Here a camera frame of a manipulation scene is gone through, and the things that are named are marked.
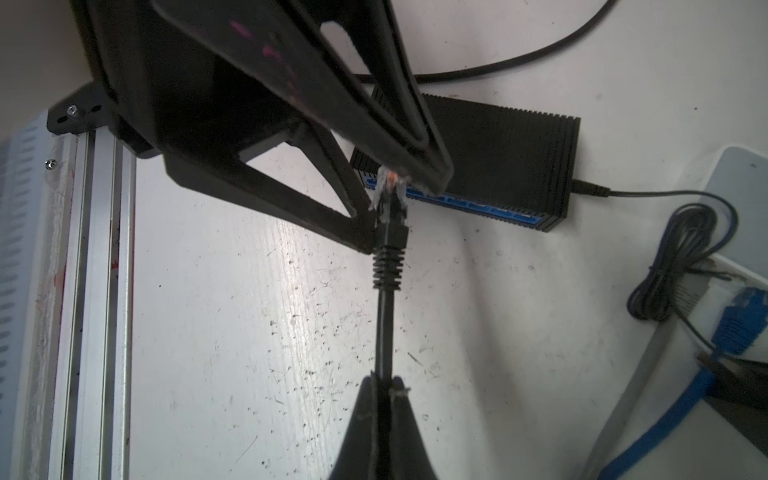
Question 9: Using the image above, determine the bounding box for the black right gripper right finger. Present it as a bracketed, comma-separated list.
[383, 376, 438, 480]

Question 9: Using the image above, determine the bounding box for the black ethernet cable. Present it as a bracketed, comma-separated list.
[368, 170, 412, 385]
[353, 0, 619, 85]

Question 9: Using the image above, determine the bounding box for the grey ethernet cable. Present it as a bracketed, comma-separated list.
[578, 281, 715, 480]

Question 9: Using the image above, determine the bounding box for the aluminium mounting rail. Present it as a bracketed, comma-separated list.
[0, 110, 138, 480]

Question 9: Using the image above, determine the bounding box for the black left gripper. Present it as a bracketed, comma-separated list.
[70, 1, 453, 254]

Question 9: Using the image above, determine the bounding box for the blue ethernet cable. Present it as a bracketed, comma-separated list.
[596, 286, 768, 480]

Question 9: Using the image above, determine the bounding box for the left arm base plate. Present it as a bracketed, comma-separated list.
[46, 82, 110, 135]

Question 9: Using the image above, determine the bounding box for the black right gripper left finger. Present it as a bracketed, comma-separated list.
[329, 375, 380, 480]

